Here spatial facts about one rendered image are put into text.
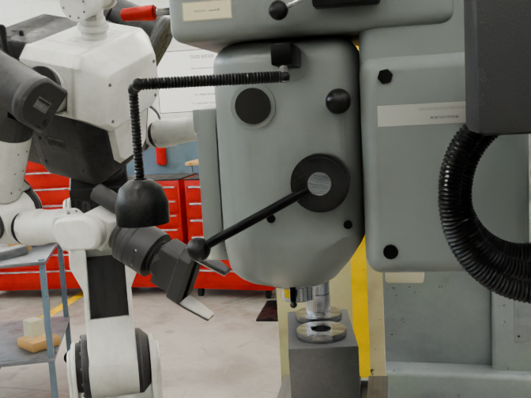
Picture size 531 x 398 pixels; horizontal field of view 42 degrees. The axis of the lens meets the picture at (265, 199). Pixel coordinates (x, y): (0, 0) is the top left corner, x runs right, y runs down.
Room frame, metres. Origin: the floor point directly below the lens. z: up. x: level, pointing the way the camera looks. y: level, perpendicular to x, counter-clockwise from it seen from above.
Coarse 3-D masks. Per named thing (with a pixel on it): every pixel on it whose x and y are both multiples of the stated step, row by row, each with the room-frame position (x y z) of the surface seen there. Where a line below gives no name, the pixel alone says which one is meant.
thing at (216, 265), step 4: (212, 260) 1.18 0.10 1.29; (216, 260) 1.18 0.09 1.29; (200, 264) 1.17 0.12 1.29; (204, 264) 1.17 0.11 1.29; (208, 264) 1.17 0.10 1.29; (212, 264) 1.17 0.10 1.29; (216, 264) 1.17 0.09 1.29; (220, 264) 1.18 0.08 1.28; (224, 264) 1.18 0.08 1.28; (212, 268) 1.17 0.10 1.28; (216, 268) 1.16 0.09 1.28; (220, 268) 1.16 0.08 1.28; (224, 268) 1.17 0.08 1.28; (228, 268) 1.17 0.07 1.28; (220, 272) 1.16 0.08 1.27; (224, 272) 1.16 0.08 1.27
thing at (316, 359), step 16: (288, 320) 1.30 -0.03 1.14; (304, 320) 1.27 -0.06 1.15; (320, 320) 1.26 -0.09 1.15; (336, 320) 1.27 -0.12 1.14; (288, 336) 1.21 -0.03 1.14; (304, 336) 1.17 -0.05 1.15; (320, 336) 1.16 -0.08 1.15; (336, 336) 1.16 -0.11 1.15; (352, 336) 1.19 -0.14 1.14; (288, 352) 1.15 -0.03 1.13; (304, 352) 1.14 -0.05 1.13; (320, 352) 1.14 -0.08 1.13; (336, 352) 1.14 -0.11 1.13; (352, 352) 1.14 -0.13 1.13; (304, 368) 1.14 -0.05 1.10; (320, 368) 1.14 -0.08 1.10; (336, 368) 1.14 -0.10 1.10; (352, 368) 1.14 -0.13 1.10; (304, 384) 1.14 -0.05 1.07; (320, 384) 1.14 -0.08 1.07; (336, 384) 1.14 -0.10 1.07; (352, 384) 1.14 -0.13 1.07
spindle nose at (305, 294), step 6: (282, 288) 0.94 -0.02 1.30; (306, 288) 0.93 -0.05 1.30; (312, 288) 0.94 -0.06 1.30; (282, 294) 0.94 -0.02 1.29; (300, 294) 0.93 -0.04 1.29; (306, 294) 0.93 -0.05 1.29; (312, 294) 0.94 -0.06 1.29; (288, 300) 0.93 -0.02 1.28; (300, 300) 0.93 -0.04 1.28; (306, 300) 0.93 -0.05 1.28
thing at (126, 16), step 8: (128, 8) 1.09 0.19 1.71; (136, 8) 1.08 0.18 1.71; (144, 8) 1.08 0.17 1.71; (152, 8) 1.08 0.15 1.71; (160, 8) 1.08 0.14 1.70; (168, 8) 1.08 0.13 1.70; (128, 16) 1.08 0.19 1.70; (136, 16) 1.08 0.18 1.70; (144, 16) 1.08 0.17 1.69; (152, 16) 1.08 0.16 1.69
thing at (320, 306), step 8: (320, 288) 1.28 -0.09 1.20; (328, 288) 1.29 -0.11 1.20; (320, 296) 1.28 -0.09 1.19; (328, 296) 1.29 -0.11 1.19; (312, 304) 1.28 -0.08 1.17; (320, 304) 1.28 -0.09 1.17; (328, 304) 1.29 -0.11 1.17; (312, 312) 1.28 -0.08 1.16; (320, 312) 1.28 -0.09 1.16; (328, 312) 1.29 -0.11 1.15
